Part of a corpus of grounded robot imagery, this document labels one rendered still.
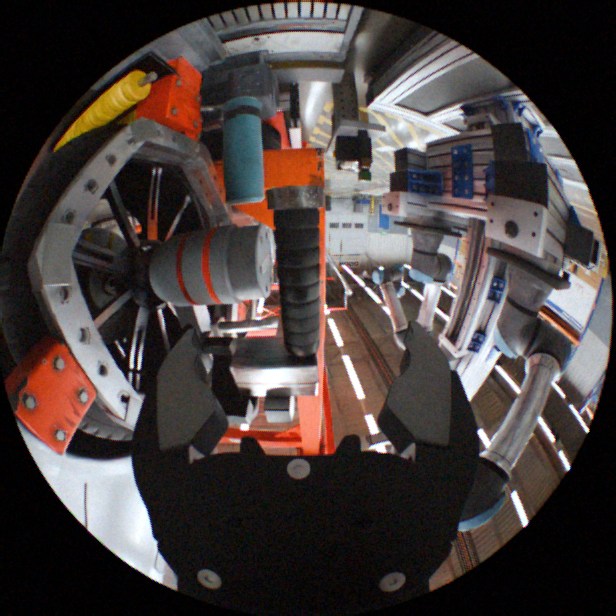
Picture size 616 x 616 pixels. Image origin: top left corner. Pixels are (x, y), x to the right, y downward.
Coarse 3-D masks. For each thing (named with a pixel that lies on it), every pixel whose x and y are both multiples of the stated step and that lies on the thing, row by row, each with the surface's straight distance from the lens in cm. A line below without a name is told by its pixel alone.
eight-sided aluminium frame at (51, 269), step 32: (128, 128) 32; (160, 128) 38; (96, 160) 27; (160, 160) 45; (192, 160) 49; (64, 192) 29; (96, 192) 26; (224, 192) 59; (64, 224) 23; (224, 224) 60; (32, 256) 24; (64, 256) 22; (32, 288) 27; (64, 288) 24; (64, 320) 22; (96, 352) 24; (96, 384) 24; (128, 384) 27; (128, 416) 27
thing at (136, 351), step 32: (128, 160) 43; (128, 192) 62; (160, 192) 60; (128, 224) 42; (160, 224) 70; (192, 224) 64; (128, 256) 42; (128, 288) 41; (96, 320) 36; (160, 320) 47; (128, 352) 41; (160, 352) 64
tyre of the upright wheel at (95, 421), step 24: (72, 144) 37; (96, 144) 39; (48, 168) 34; (72, 168) 36; (24, 192) 33; (48, 192) 33; (192, 192) 60; (24, 216) 31; (48, 216) 32; (24, 240) 31; (0, 264) 31; (24, 264) 30; (0, 288) 31; (24, 288) 30; (0, 312) 36; (24, 312) 30; (24, 336) 30; (96, 408) 35; (96, 432) 36; (120, 432) 38
